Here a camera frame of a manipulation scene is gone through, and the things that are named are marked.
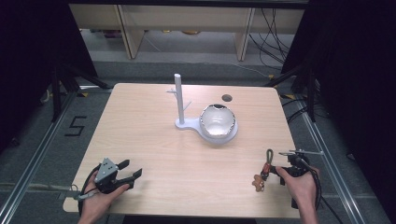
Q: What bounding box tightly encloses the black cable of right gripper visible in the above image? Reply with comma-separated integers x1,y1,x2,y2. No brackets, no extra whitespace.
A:
295,156,346,224

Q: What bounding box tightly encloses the light wooden cabinet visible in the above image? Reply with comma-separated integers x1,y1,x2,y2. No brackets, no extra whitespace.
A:
68,4,305,62

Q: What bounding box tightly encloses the bundle of black cables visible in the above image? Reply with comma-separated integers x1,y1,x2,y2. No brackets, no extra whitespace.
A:
247,7,295,71

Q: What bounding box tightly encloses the black metal stand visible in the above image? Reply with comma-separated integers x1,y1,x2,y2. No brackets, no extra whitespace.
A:
263,63,318,123
50,61,112,123

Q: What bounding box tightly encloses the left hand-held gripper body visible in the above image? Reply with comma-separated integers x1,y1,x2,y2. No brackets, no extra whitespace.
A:
92,157,132,195

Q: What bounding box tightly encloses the black curtain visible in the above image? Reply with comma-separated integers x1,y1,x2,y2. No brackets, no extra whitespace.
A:
0,0,98,153
280,0,396,220

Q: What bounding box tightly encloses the person's left hand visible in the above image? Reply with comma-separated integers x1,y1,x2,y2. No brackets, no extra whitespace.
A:
78,179,131,220

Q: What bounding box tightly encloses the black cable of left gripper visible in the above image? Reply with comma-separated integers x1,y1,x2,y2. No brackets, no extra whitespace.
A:
78,163,103,217

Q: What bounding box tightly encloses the aluminium rail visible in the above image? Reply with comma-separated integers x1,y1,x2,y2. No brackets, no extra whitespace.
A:
0,89,78,224
293,95,368,224

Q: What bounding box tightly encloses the keychain with brown bear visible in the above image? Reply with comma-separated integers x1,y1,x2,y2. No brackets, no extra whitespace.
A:
251,148,275,193

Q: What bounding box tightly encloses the white stand with pole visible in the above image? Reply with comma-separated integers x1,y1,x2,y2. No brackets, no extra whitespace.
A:
165,73,239,146

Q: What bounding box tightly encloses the person's right hand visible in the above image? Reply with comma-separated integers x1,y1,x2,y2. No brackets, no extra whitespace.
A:
275,165,321,213

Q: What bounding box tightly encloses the white bowl with silver rim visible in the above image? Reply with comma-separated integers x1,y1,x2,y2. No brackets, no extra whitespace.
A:
199,104,236,139

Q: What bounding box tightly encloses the white cable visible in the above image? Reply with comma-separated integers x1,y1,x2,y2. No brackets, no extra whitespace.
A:
231,63,273,78

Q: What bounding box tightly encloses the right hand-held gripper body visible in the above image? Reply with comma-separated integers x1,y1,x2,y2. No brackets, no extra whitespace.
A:
277,148,325,210

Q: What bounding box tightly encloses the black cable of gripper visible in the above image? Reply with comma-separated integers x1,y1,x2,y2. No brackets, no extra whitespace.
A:
78,163,103,217
295,156,346,224

